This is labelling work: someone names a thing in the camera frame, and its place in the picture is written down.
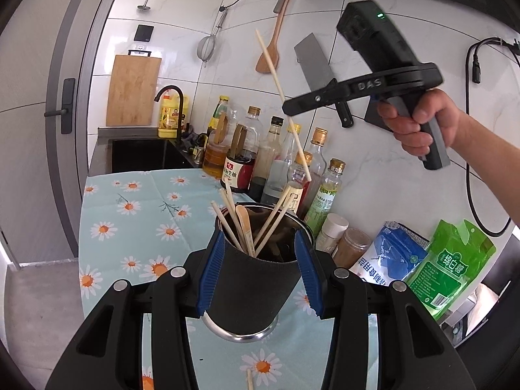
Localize wooden spatula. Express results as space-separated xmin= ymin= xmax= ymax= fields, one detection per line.
xmin=256 ymin=0 xmax=293 ymax=74

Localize person's right forearm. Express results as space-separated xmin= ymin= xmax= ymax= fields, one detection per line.
xmin=452 ymin=103 xmax=520 ymax=224

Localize kitchen cleaver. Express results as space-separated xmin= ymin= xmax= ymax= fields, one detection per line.
xmin=293 ymin=32 xmax=355 ymax=129

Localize metal mesh strainer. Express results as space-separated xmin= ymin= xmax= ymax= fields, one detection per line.
xmin=198 ymin=6 xmax=228 ymax=68

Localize black power cable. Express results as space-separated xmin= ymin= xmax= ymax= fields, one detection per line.
xmin=465 ymin=36 xmax=520 ymax=237

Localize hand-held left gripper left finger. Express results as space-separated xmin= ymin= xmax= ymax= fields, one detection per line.
xmin=45 ymin=230 xmax=227 ymax=390

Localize white lid spice jar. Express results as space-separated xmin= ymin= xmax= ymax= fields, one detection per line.
xmin=315 ymin=213 xmax=349 ymax=253

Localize brown spice jar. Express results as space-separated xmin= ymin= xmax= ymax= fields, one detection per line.
xmin=332 ymin=227 xmax=372 ymax=271

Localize black kitchen sink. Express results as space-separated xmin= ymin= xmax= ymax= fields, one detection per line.
xmin=108 ymin=138 xmax=191 ymax=173

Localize green sugar bag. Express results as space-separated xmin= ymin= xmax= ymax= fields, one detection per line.
xmin=406 ymin=219 xmax=497 ymax=321

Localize row of condiment bottles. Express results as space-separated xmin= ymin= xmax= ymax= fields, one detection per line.
xmin=202 ymin=95 xmax=346 ymax=232

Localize blue white salt bag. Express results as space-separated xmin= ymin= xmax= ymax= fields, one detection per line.
xmin=349 ymin=221 xmax=430 ymax=287

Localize black cylindrical utensil holder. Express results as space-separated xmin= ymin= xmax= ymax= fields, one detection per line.
xmin=203 ymin=202 xmax=315 ymax=344

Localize daisy print tablecloth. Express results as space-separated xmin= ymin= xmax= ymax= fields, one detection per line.
xmin=78 ymin=169 xmax=378 ymax=390

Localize wooden cutting board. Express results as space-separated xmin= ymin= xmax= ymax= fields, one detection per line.
xmin=106 ymin=51 xmax=162 ymax=127

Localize grey door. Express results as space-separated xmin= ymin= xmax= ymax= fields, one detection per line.
xmin=0 ymin=8 xmax=106 ymax=265

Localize black door handle lock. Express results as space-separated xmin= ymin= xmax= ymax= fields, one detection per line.
xmin=45 ymin=78 xmax=76 ymax=135

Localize black kitchen faucet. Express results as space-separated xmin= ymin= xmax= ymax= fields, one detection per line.
xmin=154 ymin=85 xmax=185 ymax=143

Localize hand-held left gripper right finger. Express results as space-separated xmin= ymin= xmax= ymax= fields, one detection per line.
xmin=294 ymin=229 xmax=476 ymax=390

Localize black wall socket panel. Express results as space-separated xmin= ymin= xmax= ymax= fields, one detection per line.
xmin=364 ymin=97 xmax=393 ymax=128

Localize person's right hand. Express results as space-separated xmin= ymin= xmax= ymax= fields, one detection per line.
xmin=376 ymin=88 xmax=462 ymax=157

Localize yellow oil jug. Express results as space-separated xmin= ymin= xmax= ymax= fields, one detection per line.
xmin=158 ymin=93 xmax=190 ymax=138

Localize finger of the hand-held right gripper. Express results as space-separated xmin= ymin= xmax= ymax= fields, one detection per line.
xmin=282 ymin=73 xmax=391 ymax=118

